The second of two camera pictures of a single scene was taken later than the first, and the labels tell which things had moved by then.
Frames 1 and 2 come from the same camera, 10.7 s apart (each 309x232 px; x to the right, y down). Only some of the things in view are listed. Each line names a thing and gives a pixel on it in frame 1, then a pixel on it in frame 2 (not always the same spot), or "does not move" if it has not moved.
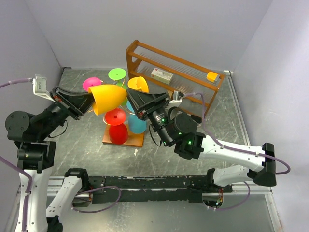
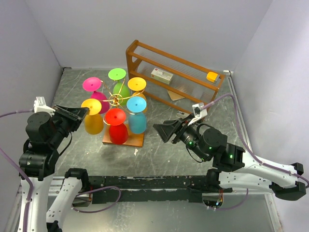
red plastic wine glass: (118, 132) does not move
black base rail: (123, 189) does not move
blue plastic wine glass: (137, 126) does not move
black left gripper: (74, 103) -> (78, 113)
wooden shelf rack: (166, 73) does not move
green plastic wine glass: (119, 74) does not move
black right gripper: (145, 103) -> (166, 129)
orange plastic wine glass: (107, 97) -> (93, 119)
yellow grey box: (212, 77) does not move
